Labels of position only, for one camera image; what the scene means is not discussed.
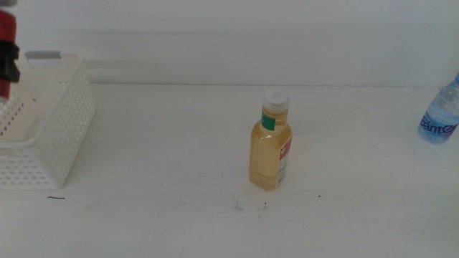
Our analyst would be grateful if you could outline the red bottle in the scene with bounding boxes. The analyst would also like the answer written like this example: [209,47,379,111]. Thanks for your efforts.
[0,0,19,101]

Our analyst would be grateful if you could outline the clear water bottle blue cap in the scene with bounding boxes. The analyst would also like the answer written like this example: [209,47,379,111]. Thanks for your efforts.
[417,72,459,145]

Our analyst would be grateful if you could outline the white perforated plastic basket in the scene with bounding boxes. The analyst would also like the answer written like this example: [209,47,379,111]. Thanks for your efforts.
[0,51,96,191]

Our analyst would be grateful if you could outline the yellow tea bottle white cap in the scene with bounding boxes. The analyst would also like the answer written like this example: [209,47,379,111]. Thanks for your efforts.
[248,88,293,191]

